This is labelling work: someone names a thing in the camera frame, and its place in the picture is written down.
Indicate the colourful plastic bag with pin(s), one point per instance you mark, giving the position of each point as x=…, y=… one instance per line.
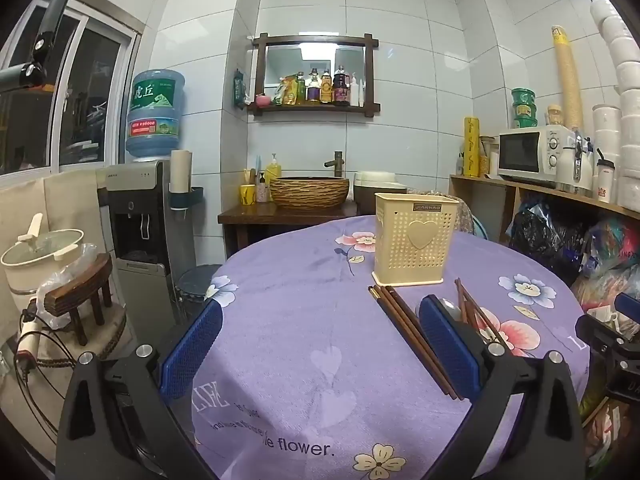
x=610, y=255

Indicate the green bottle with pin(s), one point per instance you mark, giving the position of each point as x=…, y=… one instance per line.
x=300, y=90

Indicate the black chopstick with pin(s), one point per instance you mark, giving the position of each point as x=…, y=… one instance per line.
x=404, y=332

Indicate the white plastic bottle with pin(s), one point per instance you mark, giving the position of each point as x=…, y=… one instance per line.
x=354, y=92

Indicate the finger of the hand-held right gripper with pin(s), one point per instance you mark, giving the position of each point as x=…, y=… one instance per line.
x=605, y=337
x=629, y=305

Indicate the round dark bin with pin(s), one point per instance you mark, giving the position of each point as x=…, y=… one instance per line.
x=197, y=285

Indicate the tall paper cup stack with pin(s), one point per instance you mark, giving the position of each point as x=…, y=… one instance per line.
x=567, y=80

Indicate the amber sauce bottle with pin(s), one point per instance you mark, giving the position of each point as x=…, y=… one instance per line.
x=326, y=90

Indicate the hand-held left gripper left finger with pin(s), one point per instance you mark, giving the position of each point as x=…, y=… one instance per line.
x=192, y=345

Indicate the wooden shelf unit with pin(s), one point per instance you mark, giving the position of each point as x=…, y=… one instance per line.
x=500, y=195

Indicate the black plastic bag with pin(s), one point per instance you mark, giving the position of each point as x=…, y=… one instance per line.
x=545, y=240

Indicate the sliding window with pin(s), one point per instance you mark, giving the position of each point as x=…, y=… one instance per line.
x=75, y=100

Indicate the green hanging pouch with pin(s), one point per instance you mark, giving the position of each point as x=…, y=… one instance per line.
x=238, y=90

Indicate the dark wooden vanity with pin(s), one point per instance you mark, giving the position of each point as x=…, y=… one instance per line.
x=240, y=225

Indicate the brown bin white lid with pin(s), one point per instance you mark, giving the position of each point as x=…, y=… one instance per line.
x=372, y=182

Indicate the glass jar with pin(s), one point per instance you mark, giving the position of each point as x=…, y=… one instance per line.
x=489, y=157

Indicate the yellow roll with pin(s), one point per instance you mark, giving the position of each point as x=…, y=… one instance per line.
x=471, y=147

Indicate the wooden framed mirror shelf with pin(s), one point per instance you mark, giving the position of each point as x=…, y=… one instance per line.
x=315, y=42

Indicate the beige jar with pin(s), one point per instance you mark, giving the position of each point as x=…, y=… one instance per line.
x=554, y=116

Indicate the brown wooden chopstick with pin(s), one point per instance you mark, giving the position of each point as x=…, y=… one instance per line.
x=469, y=302
x=487, y=322
x=409, y=310
x=415, y=332

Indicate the cream perforated cutlery holder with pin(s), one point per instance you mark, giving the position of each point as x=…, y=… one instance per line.
x=395, y=240

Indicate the white microwave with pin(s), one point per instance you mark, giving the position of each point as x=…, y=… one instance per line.
x=525, y=155

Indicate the bronze faucet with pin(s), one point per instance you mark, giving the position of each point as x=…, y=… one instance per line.
x=336, y=162

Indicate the metal spoon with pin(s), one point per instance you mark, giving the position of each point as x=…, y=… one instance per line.
x=452, y=310

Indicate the blue water jug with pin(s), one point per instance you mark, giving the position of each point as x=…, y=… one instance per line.
x=155, y=115

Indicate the yellow soap pump bottle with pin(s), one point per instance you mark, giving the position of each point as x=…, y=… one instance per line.
x=273, y=172

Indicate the small pump bottle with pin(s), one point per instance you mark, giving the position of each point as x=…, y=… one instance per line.
x=262, y=191

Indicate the small wooden stool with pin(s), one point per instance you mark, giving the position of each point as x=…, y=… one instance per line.
x=75, y=295

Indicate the stack of white containers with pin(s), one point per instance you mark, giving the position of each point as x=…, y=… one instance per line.
x=627, y=110

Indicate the patterned cloth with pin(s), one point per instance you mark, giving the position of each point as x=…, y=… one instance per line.
x=465, y=215

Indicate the woven pattern wash basin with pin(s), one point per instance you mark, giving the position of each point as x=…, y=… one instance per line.
x=310, y=194

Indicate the paper cup dispenser tube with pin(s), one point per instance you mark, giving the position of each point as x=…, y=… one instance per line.
x=181, y=170

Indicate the dark soy sauce bottle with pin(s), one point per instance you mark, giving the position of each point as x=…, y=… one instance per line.
x=341, y=90

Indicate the pink apple ornament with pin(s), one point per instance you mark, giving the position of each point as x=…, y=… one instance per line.
x=263, y=101

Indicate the white bottle red label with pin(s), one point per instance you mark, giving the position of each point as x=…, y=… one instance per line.
x=605, y=185

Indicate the clear plastic bag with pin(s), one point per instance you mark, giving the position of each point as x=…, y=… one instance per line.
x=85, y=260

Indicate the green noodle cup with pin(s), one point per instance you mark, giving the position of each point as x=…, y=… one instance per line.
x=523, y=97
x=525, y=116

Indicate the blue plastic basin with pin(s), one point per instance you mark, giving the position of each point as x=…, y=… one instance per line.
x=480, y=230

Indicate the white paper cup stack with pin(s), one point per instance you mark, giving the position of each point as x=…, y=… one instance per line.
x=605, y=130

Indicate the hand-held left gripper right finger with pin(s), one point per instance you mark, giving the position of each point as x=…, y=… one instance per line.
x=445, y=347

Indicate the yellow cup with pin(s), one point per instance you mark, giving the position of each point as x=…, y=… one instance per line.
x=248, y=195

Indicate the grey water dispenser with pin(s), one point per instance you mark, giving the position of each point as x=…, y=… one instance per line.
x=140, y=220

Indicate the yellow pouch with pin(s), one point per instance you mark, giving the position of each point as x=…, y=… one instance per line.
x=285, y=92

